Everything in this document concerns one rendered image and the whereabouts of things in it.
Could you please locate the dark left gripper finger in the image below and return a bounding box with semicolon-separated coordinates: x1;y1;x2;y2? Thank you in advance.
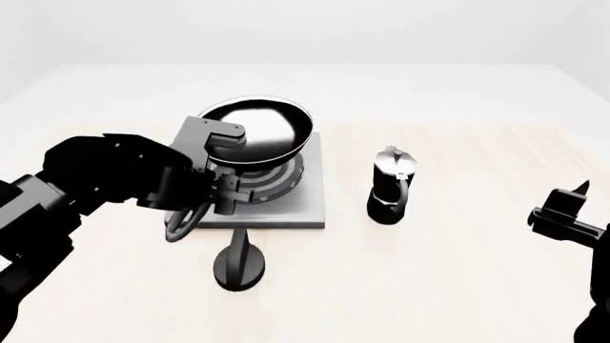
213;189;253;216
209;169;241;194

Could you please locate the black frying pan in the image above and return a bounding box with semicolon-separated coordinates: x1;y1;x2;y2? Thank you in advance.
163;93;316;245

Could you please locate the black stove knob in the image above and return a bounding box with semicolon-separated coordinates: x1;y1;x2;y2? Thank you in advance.
213;228;268;293

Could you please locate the grey stove with coil burner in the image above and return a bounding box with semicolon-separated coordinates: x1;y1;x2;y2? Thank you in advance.
163;131;327;232

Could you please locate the black moka pot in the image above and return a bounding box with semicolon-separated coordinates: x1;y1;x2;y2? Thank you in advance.
366;145;419;226

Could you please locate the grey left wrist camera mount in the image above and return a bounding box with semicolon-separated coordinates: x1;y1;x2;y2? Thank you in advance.
169;114;248;170

